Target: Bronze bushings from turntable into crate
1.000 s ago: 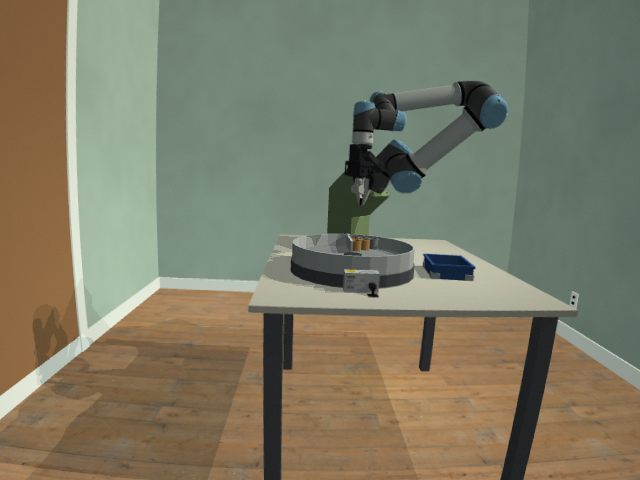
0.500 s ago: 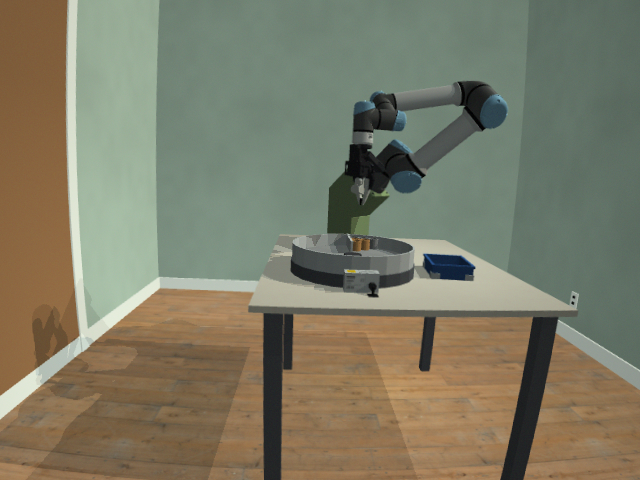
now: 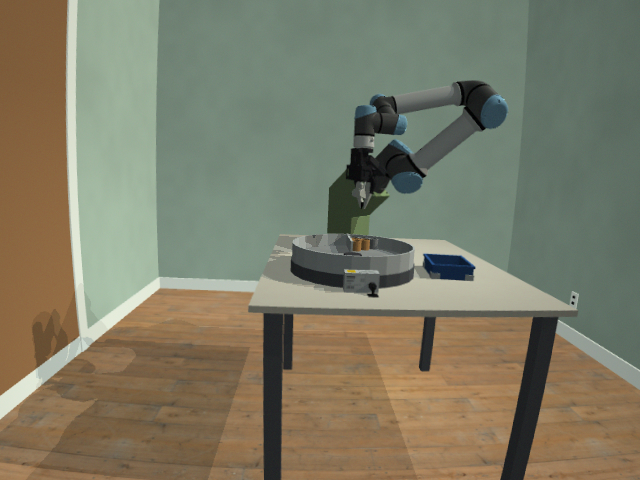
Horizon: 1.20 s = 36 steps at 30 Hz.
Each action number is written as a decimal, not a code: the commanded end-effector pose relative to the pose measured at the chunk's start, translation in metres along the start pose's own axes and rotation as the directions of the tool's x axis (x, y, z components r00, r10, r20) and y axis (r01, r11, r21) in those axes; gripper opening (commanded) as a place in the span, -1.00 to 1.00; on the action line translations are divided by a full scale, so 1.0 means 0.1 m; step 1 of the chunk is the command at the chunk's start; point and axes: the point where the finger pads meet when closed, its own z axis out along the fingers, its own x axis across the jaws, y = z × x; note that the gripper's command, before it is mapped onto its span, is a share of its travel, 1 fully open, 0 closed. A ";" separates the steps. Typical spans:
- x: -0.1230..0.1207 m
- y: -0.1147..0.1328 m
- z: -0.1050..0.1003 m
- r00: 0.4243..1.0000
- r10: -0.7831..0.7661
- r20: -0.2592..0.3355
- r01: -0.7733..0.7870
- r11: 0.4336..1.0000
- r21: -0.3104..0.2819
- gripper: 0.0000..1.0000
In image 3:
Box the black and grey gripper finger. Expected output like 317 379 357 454
352 180 363 209
359 174 376 209

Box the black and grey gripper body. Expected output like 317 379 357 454
346 148 375 182

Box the blue crate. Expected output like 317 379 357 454
423 253 476 281

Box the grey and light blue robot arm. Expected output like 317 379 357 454
353 80 508 194

